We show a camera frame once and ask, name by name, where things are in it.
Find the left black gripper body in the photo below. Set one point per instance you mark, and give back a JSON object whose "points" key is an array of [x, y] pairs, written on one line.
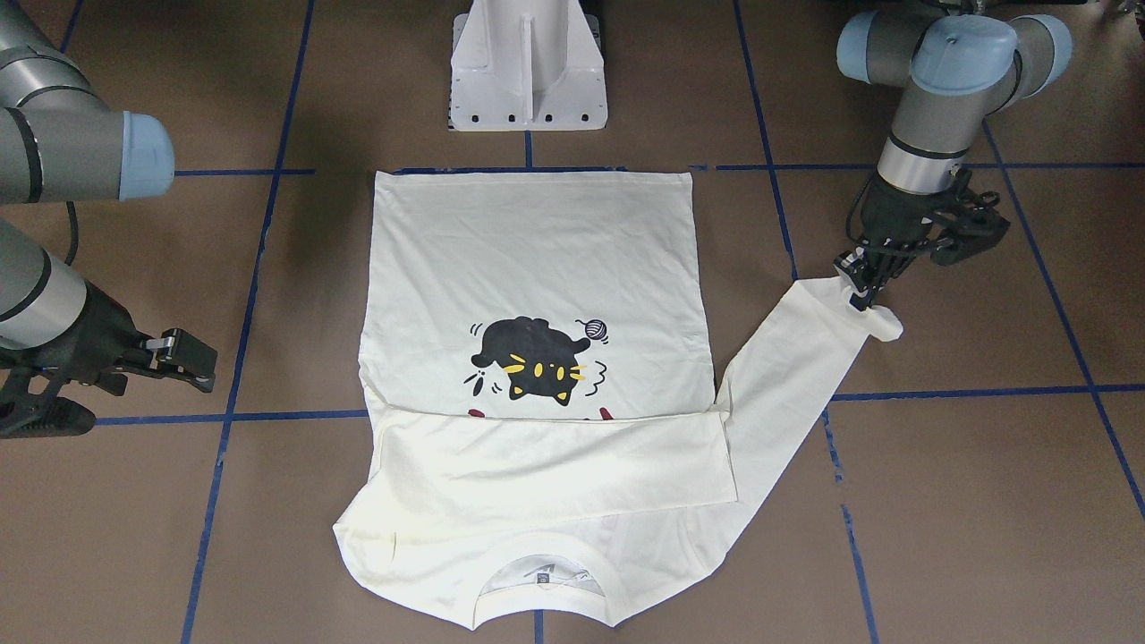
{"points": [[891, 212]]}

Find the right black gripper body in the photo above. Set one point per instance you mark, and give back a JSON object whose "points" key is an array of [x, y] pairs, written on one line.
{"points": [[97, 337]]}

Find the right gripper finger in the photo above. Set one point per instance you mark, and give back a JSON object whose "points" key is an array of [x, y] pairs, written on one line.
{"points": [[182, 356]]}

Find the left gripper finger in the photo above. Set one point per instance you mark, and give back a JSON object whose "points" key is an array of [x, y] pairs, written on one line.
{"points": [[863, 299], [851, 265]]}

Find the cream long-sleeve cat shirt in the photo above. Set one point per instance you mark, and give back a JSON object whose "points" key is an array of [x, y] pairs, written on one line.
{"points": [[548, 429]]}

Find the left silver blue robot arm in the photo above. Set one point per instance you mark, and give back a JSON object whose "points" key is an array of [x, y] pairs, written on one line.
{"points": [[955, 67]]}

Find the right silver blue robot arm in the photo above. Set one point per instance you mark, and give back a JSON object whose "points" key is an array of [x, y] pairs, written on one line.
{"points": [[63, 144]]}

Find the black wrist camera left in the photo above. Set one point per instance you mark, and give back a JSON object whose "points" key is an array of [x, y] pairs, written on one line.
{"points": [[971, 226]]}

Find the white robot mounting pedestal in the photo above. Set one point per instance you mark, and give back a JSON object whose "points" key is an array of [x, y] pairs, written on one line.
{"points": [[527, 66]]}

